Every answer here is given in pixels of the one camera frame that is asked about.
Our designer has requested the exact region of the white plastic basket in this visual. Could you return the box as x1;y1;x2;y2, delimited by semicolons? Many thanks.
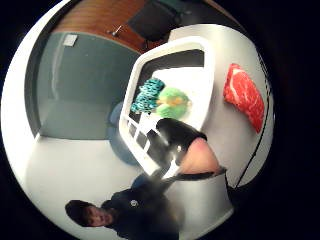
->
118;35;217;177

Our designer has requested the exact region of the green plush toy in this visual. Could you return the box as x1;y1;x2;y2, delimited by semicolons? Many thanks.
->
155;87;193;120

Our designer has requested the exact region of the teal knitted toy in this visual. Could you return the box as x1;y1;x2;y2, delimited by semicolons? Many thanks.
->
129;77;166;114

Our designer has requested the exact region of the red meat slab toy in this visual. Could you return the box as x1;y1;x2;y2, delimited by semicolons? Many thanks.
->
222;63;266;134

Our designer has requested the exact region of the the person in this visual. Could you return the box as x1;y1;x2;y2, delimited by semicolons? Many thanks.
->
64;101;188;240

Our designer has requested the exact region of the black monitor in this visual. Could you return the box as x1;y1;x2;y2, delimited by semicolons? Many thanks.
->
127;0;188;43

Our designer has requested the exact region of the brown wooden door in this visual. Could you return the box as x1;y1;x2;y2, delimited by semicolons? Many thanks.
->
51;0;174;55

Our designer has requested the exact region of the black cable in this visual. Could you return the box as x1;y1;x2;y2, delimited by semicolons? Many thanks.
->
235;59;272;188

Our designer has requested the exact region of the metal door handle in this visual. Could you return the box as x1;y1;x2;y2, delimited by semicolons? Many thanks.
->
106;24;124;38

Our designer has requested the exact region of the white wall plate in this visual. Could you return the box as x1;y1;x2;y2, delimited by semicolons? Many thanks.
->
62;33;79;47

